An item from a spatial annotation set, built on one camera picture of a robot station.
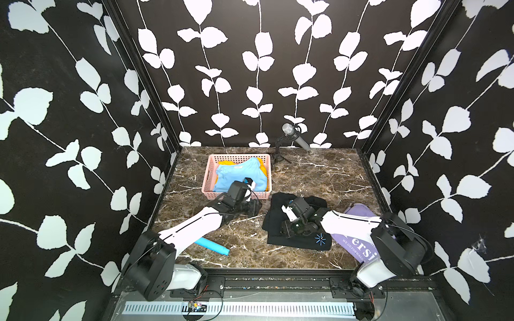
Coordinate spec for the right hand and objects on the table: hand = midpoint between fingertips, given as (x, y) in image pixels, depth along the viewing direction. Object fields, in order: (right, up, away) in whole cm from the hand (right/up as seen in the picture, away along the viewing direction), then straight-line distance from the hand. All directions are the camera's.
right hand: (281, 229), depth 87 cm
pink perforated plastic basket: (-36, +21, +15) cm, 44 cm away
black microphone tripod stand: (-1, +36, +20) cm, 41 cm away
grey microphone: (+7, +44, +8) cm, 45 cm away
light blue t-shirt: (-15, +27, +18) cm, 36 cm away
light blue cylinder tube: (-31, -6, -3) cm, 32 cm away
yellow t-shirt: (-27, +30, +24) cm, 47 cm away
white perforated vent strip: (-17, -23, -17) cm, 33 cm away
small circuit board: (-32, -23, -16) cm, 43 cm away
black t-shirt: (-3, +5, +4) cm, 7 cm away
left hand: (-10, +13, -1) cm, 16 cm away
